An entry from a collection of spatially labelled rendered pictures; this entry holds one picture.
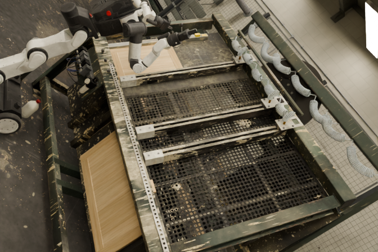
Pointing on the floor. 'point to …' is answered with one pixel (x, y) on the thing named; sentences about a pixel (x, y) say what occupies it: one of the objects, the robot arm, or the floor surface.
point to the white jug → (30, 108)
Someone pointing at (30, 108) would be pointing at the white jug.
